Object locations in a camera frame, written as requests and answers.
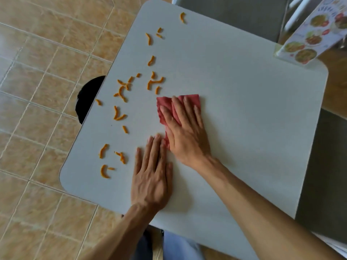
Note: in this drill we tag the person's right hand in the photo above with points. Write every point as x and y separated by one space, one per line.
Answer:
189 140

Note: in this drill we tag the person's left hand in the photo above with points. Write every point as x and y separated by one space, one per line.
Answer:
150 186

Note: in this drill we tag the person's left thumb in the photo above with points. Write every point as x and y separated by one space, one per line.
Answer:
169 177

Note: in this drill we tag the person's left little finger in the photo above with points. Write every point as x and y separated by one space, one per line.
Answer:
138 161

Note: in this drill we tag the person's right middle finger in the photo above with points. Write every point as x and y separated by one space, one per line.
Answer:
181 110

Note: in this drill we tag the person's right little finger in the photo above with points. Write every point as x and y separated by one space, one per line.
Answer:
199 116

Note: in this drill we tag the person's left middle finger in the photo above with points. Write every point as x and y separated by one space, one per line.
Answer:
155 152

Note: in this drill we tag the person's right thumb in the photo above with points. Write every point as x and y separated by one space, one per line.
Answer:
169 140

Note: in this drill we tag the red cleaning cloth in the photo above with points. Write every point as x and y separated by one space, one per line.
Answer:
165 104

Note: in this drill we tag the person's left forearm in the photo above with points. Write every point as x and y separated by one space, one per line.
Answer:
127 235

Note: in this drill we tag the person's right forearm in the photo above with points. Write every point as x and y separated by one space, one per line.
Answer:
265 222

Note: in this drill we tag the person's blue trousers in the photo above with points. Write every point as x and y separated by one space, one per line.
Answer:
179 246

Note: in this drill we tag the scattered orange snack pieces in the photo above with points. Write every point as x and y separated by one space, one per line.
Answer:
148 39

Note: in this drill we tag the black round bin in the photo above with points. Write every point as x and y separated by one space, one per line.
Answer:
86 100

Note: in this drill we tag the laminated food menu card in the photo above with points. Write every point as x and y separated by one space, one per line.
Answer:
311 37

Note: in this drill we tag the grey chair seat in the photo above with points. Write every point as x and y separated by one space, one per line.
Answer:
325 173

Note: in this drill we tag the white chair frame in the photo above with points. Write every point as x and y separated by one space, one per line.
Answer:
299 10

